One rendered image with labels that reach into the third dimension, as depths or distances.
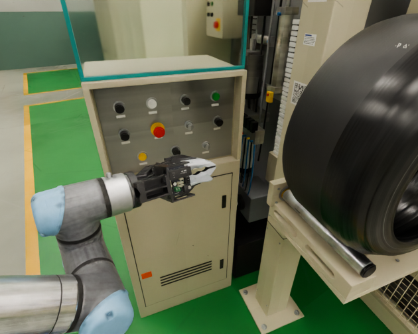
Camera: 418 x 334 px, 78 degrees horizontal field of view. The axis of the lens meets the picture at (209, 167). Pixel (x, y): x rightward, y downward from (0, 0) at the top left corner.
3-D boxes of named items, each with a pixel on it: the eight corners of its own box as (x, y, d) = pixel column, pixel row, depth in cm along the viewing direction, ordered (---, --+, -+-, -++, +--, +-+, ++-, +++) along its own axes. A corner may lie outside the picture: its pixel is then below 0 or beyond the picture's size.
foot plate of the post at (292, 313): (238, 291, 155) (239, 288, 154) (276, 276, 164) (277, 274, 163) (261, 335, 134) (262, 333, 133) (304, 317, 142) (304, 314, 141)
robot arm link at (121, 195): (105, 212, 51) (96, 172, 50) (129, 205, 53) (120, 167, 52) (115, 221, 45) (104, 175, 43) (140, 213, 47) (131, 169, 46)
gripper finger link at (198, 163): (226, 167, 58) (191, 177, 53) (211, 166, 62) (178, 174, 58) (224, 153, 57) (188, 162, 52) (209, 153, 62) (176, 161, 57)
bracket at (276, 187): (265, 203, 94) (269, 180, 89) (349, 180, 106) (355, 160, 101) (271, 208, 91) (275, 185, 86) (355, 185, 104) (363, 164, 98)
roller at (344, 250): (278, 199, 92) (280, 188, 89) (289, 195, 93) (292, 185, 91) (360, 280, 64) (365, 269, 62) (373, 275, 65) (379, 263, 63)
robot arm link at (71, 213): (39, 223, 46) (26, 183, 42) (102, 205, 52) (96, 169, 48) (44, 252, 41) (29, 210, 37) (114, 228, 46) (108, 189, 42)
